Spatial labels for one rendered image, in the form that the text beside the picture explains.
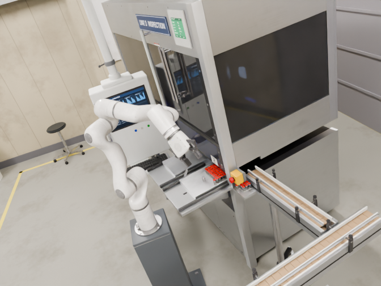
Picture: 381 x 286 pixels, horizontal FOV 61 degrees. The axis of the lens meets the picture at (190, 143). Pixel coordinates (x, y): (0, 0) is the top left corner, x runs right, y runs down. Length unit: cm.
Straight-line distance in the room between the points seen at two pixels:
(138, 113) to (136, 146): 139
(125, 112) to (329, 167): 185
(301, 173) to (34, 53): 429
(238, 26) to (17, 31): 412
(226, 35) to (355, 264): 200
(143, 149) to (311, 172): 146
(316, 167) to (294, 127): 48
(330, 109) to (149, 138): 153
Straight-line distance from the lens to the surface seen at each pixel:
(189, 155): 273
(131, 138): 294
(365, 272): 292
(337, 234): 188
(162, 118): 152
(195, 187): 237
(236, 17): 193
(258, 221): 262
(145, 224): 216
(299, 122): 244
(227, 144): 209
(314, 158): 271
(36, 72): 565
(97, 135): 180
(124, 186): 193
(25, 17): 552
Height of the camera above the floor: 232
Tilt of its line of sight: 30 degrees down
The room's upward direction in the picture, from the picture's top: 16 degrees counter-clockwise
